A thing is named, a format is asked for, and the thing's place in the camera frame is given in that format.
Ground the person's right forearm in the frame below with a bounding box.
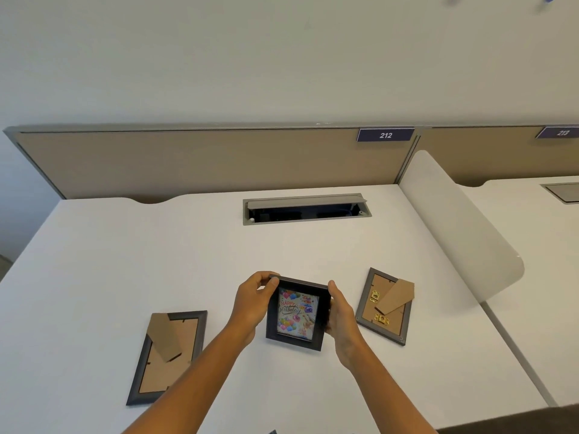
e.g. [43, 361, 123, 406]
[337, 338, 438, 434]

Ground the long beige desk partition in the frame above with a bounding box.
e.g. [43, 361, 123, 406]
[4, 126, 424, 205]

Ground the short beige desk partition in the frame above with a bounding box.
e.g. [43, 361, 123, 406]
[414, 125, 579, 188]

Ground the white curved side divider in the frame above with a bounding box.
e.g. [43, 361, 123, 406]
[399, 150, 525, 304]

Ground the colourful balloon print card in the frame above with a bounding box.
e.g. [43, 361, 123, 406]
[277, 288, 320, 341]

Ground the person's right hand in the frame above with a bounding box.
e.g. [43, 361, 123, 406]
[325, 280, 366, 364]

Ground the closed grey cable tray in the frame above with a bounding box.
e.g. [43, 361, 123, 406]
[540, 182, 579, 205]

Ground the grey frame with gold hangers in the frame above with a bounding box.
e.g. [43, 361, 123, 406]
[355, 267, 415, 347]

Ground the black photo frame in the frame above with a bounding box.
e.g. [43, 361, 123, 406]
[265, 275, 334, 352]

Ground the blue desk label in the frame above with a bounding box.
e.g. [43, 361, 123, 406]
[536, 126, 579, 140]
[356, 127, 415, 143]

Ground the person's left forearm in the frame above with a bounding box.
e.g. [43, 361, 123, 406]
[121, 324, 255, 434]

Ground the open grey cable tray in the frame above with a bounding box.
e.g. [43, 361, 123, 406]
[243, 193, 372, 226]

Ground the person's left hand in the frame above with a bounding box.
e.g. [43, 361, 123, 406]
[227, 271, 281, 347]

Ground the grey frame with plain back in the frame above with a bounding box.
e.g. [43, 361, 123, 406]
[126, 310, 208, 406]

